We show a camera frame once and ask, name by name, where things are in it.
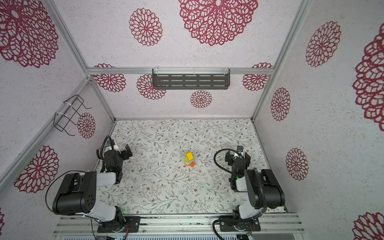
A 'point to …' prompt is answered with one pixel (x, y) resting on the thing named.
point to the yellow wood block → (189, 155)
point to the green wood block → (186, 159)
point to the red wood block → (192, 164)
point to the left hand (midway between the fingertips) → (120, 149)
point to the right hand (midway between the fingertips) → (239, 150)
